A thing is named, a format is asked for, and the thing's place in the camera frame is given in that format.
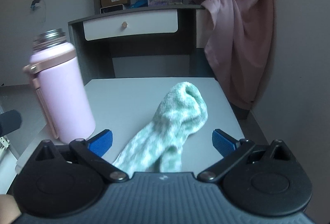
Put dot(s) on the pink curtain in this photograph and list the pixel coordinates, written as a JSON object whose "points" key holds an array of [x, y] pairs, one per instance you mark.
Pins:
{"points": [[238, 36]]}

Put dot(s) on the green white fluffy cloth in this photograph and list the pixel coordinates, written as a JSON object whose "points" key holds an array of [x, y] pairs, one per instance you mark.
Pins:
{"points": [[160, 143]]}

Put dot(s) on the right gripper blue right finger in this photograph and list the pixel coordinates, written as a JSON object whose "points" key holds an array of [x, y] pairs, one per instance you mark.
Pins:
{"points": [[224, 143]]}

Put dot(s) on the grey desk with shelf hutch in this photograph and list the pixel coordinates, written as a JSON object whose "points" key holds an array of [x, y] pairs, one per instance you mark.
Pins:
{"points": [[140, 38]]}

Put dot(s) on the small white digital clock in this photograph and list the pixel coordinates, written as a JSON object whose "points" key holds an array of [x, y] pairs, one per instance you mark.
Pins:
{"points": [[113, 8]]}

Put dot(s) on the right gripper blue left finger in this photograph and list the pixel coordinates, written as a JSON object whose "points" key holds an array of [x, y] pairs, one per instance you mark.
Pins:
{"points": [[100, 143]]}

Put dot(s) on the white desk drawer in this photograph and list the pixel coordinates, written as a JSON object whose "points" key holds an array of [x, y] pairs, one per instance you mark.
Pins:
{"points": [[133, 23]]}

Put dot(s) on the pink steel thermos flask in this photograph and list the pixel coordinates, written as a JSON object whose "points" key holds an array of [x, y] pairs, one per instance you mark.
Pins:
{"points": [[55, 76]]}

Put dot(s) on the blue plastic bag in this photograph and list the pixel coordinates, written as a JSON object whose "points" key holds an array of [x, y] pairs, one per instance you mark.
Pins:
{"points": [[139, 4]]}

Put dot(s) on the person's hand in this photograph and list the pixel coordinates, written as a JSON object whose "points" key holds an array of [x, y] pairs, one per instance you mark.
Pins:
{"points": [[9, 210]]}

